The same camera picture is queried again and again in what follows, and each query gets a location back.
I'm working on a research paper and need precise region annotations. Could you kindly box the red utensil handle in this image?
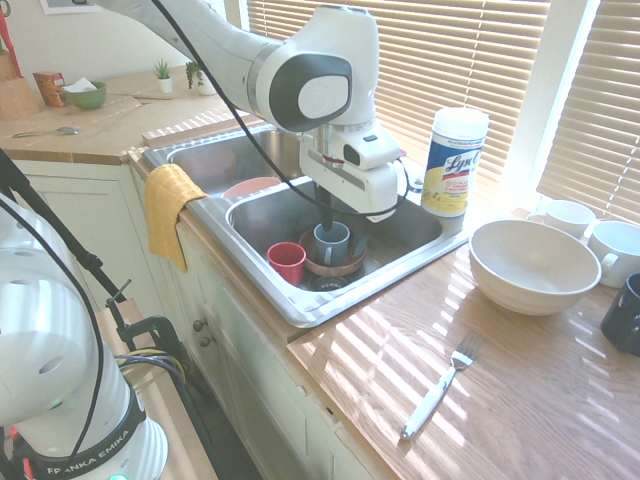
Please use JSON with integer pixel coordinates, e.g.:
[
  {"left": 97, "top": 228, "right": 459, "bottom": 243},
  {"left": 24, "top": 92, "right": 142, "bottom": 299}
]
[{"left": 0, "top": 7, "right": 24, "bottom": 79}]

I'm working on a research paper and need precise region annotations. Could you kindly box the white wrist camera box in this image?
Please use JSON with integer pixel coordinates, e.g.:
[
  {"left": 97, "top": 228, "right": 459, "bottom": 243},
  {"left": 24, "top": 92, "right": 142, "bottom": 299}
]
[{"left": 341, "top": 123, "right": 403, "bottom": 172}]

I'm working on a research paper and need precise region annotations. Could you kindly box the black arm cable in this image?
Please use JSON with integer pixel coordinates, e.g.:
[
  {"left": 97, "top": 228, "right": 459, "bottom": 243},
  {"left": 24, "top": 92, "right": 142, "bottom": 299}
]
[{"left": 149, "top": 0, "right": 424, "bottom": 224}]

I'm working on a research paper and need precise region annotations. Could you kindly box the Lysol wipes canister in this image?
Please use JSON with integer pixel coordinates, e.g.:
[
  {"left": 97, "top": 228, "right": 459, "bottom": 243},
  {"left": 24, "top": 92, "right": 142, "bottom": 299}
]
[{"left": 420, "top": 106, "right": 490, "bottom": 219}]

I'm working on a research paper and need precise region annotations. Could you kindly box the small plant in white pot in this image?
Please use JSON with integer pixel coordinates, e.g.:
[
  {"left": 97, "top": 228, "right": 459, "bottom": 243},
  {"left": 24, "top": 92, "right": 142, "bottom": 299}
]
[{"left": 152, "top": 58, "right": 174, "bottom": 95}]

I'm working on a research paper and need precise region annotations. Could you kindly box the white ceramic mug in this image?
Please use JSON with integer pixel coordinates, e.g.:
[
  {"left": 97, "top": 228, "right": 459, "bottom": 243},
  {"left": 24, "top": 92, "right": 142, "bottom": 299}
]
[
  {"left": 587, "top": 220, "right": 640, "bottom": 289},
  {"left": 527, "top": 199, "right": 597, "bottom": 240}
]

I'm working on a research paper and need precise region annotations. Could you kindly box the wooden knife block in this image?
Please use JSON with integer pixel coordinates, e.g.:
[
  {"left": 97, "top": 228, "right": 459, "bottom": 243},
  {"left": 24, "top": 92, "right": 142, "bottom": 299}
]
[{"left": 0, "top": 49, "right": 41, "bottom": 121}]

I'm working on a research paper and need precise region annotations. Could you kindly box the large cream bowl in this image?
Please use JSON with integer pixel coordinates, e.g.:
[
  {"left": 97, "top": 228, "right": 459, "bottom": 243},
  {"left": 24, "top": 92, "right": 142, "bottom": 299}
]
[{"left": 468, "top": 218, "right": 603, "bottom": 317}]

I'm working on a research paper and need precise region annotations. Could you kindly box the green bowl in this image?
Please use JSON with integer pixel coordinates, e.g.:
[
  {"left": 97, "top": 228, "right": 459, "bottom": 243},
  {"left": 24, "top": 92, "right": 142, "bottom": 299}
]
[{"left": 63, "top": 81, "right": 108, "bottom": 111}]

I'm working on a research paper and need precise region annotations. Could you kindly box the white handled metal fork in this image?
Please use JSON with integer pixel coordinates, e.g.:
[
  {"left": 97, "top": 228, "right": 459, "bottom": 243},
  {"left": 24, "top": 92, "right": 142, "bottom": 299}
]
[{"left": 400, "top": 332, "right": 485, "bottom": 441}]

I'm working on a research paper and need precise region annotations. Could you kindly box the orange plate in sink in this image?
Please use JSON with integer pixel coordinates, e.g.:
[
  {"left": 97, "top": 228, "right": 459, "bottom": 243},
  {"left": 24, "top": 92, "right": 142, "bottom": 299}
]
[{"left": 221, "top": 176, "right": 282, "bottom": 200}]

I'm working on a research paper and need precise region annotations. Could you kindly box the black clamp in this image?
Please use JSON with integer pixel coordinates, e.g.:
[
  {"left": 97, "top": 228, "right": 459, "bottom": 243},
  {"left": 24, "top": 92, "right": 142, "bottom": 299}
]
[{"left": 105, "top": 279, "right": 189, "bottom": 362}]

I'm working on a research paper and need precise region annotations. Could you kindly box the wooden robot mounting board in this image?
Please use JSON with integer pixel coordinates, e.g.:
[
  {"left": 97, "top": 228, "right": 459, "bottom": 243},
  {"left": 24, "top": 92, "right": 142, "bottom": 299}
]
[{"left": 97, "top": 297, "right": 217, "bottom": 480}]

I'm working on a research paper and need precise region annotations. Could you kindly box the narrow wooden window blind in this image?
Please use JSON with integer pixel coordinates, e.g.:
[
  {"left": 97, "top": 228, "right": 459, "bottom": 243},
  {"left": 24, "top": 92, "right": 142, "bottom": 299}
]
[{"left": 536, "top": 0, "right": 640, "bottom": 225}]

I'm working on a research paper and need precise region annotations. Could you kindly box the yellow dish cloth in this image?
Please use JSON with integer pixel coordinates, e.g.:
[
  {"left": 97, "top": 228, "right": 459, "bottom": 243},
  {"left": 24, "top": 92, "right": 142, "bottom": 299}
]
[{"left": 143, "top": 163, "right": 209, "bottom": 275}]

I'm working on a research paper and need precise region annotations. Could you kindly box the brown wooden bowl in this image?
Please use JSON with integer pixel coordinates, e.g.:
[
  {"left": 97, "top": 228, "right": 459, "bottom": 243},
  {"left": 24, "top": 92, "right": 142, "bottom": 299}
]
[{"left": 298, "top": 228, "right": 368, "bottom": 278}]

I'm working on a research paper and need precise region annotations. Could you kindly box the cream kitchen cabinet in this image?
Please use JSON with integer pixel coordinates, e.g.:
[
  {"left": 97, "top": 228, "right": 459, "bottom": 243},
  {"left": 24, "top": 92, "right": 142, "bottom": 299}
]
[{"left": 0, "top": 158, "right": 384, "bottom": 480}]

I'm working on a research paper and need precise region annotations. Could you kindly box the grey blue mug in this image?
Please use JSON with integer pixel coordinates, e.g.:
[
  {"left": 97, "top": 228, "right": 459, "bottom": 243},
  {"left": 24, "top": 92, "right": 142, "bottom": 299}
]
[{"left": 312, "top": 222, "right": 352, "bottom": 267}]

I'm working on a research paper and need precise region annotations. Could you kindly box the red cup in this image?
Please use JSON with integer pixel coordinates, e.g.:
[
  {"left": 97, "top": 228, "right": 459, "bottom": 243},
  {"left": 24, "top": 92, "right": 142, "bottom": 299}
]
[{"left": 266, "top": 241, "right": 307, "bottom": 287}]

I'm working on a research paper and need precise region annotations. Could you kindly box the dark navy mug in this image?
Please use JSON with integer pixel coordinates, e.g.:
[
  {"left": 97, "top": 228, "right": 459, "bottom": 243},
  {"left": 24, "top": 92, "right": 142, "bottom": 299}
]
[{"left": 599, "top": 272, "right": 640, "bottom": 357}]

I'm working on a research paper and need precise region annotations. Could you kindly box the wide wooden window blind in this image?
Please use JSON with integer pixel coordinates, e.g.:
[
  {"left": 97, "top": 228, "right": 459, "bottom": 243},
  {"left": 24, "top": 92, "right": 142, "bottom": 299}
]
[{"left": 247, "top": 0, "right": 551, "bottom": 190}]

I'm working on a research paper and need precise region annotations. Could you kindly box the trailing plant in white pot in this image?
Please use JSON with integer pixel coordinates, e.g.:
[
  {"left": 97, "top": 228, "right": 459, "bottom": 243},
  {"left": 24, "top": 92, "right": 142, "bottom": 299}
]
[{"left": 184, "top": 59, "right": 219, "bottom": 97}]

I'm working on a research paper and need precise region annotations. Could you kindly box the yellow and purple wire bundle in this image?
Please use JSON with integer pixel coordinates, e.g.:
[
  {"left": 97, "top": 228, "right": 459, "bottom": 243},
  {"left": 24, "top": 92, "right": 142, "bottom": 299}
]
[{"left": 114, "top": 347, "right": 189, "bottom": 387}]

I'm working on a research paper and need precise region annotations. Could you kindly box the orange box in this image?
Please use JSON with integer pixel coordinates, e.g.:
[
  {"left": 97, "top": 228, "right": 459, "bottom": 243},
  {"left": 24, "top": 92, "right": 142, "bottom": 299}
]
[{"left": 32, "top": 71, "right": 68, "bottom": 108}]

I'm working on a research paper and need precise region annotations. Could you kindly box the framed wall picture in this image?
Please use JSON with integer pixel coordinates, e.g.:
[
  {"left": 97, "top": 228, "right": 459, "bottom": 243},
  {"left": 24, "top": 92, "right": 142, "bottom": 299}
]
[{"left": 38, "top": 0, "right": 104, "bottom": 16}]

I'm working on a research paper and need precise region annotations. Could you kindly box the stainless steel double sink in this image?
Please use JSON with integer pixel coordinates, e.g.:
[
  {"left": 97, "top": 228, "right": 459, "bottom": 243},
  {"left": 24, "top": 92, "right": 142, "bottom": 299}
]
[{"left": 141, "top": 122, "right": 474, "bottom": 330}]

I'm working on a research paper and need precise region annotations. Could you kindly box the black stand leg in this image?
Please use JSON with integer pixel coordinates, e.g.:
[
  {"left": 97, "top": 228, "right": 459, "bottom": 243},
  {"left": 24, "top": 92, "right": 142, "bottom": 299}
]
[{"left": 0, "top": 147, "right": 129, "bottom": 304}]

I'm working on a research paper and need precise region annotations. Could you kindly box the metal spoon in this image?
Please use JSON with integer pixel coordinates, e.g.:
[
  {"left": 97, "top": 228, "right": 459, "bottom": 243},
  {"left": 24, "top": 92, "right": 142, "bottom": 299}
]
[{"left": 12, "top": 126, "right": 81, "bottom": 140}]

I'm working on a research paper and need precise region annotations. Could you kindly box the black sink drain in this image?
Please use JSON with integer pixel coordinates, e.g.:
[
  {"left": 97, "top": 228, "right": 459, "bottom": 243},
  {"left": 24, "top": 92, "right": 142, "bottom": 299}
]
[{"left": 308, "top": 274, "right": 352, "bottom": 293}]

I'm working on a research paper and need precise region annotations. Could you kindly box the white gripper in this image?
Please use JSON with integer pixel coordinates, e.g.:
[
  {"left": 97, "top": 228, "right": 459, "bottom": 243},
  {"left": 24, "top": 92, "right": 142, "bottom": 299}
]
[{"left": 299, "top": 134, "right": 406, "bottom": 258}]

